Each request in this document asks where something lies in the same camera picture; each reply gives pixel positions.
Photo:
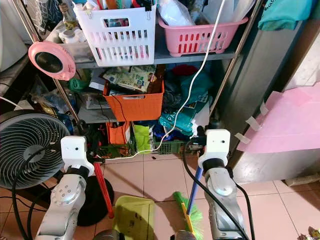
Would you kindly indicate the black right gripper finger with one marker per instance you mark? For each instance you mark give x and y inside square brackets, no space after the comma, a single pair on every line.
[197,129]
[214,124]

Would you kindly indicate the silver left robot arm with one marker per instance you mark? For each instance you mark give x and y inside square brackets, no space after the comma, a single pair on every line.
[65,200]

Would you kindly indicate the grey round floor fan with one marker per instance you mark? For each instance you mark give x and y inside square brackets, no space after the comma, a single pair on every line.
[25,150]

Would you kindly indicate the teal plastic bag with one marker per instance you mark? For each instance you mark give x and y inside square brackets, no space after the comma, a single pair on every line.
[180,117]

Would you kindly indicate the orange bag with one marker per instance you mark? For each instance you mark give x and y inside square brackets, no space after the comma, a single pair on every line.
[117,132]

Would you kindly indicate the green plastic crate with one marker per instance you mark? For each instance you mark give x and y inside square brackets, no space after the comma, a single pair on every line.
[172,146]

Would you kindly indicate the grey tape strip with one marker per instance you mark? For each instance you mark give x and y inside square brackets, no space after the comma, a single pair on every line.
[264,108]
[250,123]

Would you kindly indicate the green bag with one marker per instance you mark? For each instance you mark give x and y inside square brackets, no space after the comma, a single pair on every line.
[141,139]

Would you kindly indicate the orange plastic basket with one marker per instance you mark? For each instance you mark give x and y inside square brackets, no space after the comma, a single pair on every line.
[136,107]

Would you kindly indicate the black round fan base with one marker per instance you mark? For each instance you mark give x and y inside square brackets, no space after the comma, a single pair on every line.
[95,205]

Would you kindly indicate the grey metal cabinet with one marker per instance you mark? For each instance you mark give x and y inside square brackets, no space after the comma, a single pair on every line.
[255,70]

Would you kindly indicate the pink plastic sheet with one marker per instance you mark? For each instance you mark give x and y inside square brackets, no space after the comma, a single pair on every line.
[285,125]

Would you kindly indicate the metal shelf rack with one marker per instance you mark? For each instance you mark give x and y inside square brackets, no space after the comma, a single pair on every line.
[180,56]

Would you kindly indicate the printed paper packets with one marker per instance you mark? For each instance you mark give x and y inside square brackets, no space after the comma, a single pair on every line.
[132,76]

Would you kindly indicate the pink plastic basket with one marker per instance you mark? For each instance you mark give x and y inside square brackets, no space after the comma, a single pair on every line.
[200,40]

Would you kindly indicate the grey left robot leg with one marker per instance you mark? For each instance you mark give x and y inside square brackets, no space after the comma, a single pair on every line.
[105,235]

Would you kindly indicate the grey robot leg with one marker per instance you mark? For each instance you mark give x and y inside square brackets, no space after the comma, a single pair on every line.
[105,235]
[181,235]

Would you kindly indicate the grey right robot leg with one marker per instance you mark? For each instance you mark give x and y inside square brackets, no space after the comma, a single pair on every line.
[181,235]

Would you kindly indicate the pink round mirror lamp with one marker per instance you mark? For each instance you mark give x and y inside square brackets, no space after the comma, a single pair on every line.
[51,61]

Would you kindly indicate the white plastic basket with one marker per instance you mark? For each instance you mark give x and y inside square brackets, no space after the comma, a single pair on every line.
[116,40]

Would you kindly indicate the clear plastic container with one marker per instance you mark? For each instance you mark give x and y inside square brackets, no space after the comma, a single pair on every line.
[67,42]

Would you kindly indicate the white plastic bag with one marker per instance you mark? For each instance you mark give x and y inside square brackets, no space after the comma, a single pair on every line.
[175,12]

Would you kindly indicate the white appliance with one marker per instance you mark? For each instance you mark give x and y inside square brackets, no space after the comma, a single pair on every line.
[10,35]

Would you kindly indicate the teal cloth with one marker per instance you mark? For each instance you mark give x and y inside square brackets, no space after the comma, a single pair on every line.
[285,14]

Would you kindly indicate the glass bottle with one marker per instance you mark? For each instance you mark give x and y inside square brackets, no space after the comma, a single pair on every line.
[66,17]

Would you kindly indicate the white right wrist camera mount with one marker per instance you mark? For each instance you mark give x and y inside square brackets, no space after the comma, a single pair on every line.
[216,145]

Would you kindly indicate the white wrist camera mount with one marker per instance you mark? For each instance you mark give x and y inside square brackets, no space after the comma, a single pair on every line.
[76,152]
[216,145]

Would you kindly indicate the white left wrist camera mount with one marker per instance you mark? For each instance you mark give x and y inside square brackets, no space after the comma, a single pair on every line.
[76,152]

